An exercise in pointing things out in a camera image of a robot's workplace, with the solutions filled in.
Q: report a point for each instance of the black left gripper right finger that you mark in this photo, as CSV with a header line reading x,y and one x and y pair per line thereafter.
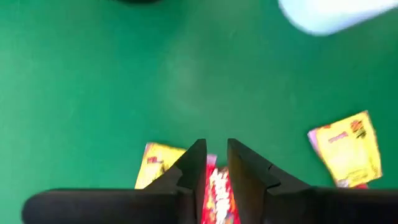
x,y
311,207

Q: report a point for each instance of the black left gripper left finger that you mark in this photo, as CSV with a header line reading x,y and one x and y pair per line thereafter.
x,y
124,207

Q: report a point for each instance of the yellow Sour Patch candy packet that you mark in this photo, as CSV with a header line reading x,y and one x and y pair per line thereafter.
x,y
155,165
348,149

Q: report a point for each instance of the red Skittles candy packet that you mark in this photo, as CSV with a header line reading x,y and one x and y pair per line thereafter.
x,y
219,193
357,186

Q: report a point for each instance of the green table mat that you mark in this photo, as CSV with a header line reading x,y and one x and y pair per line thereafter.
x,y
124,77

